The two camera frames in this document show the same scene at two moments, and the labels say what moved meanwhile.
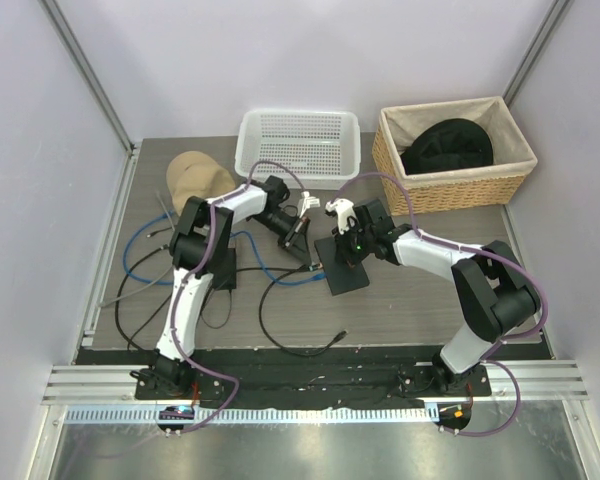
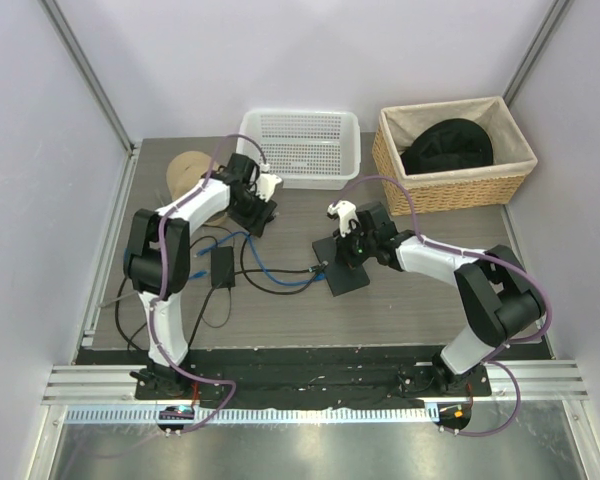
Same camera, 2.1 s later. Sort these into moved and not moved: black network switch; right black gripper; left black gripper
Moved: left black gripper
Not moved: black network switch; right black gripper
